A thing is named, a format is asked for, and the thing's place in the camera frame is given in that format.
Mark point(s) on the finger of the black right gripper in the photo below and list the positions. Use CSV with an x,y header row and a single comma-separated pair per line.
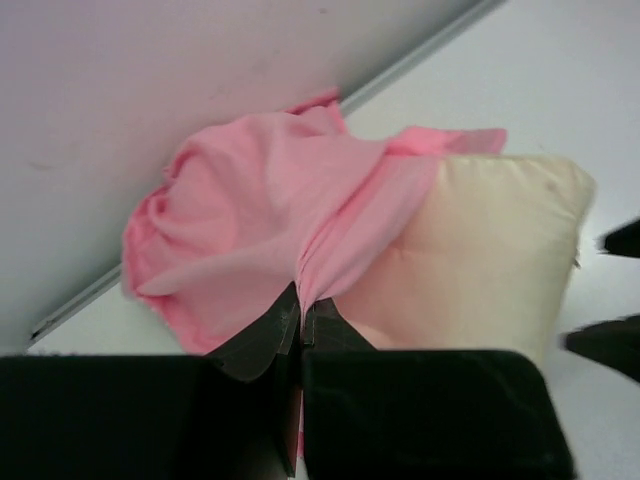
x,y
612,343
623,241

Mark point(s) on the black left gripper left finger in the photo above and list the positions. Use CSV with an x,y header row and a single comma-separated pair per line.
x,y
230,414

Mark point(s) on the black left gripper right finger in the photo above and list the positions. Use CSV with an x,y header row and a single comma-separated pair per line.
x,y
423,414

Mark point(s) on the cream pillow with bear print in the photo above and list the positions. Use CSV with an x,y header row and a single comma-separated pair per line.
x,y
483,264

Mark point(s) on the pink satin pillowcase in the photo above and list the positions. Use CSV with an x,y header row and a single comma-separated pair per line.
x,y
260,210

